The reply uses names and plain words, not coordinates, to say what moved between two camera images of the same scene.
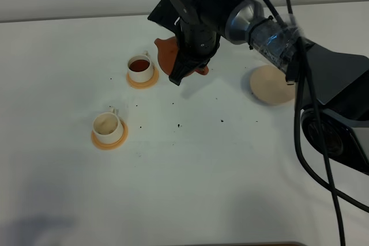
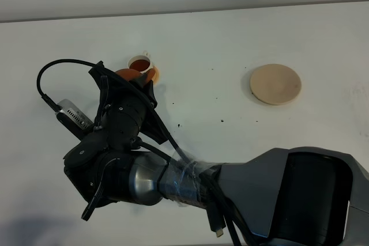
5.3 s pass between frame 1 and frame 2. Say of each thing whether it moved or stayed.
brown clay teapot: moved
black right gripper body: moved
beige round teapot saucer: stayed
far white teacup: stayed
